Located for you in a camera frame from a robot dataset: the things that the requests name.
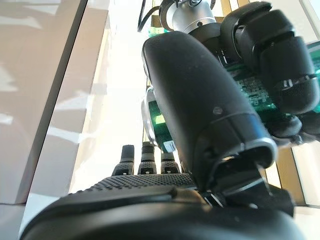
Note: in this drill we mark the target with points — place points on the green soda can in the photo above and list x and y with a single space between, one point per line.
252 90

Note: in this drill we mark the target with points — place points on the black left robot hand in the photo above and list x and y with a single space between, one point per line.
280 55

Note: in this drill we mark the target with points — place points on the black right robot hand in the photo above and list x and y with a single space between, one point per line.
195 100

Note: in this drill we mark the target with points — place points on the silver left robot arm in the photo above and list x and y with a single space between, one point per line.
190 17

